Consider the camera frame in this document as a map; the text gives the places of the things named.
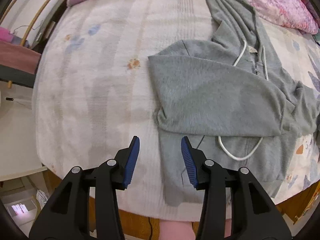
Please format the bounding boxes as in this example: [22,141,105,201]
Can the grey zip hoodie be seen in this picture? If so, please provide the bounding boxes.
[149,0,319,206]

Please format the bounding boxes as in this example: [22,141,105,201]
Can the pink clothed legs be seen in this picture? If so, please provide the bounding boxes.
[159,219,232,240]

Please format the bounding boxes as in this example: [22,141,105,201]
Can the floral white bed sheet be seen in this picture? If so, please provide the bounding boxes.
[33,0,319,221]

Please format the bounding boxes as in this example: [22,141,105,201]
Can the red black hanging towel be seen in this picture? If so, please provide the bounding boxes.
[1,27,41,88]

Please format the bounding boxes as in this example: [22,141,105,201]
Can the teal striped pillow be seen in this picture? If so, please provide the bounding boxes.
[312,29,320,46]

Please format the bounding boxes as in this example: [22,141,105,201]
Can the wooden bed frame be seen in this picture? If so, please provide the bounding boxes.
[43,170,319,239]

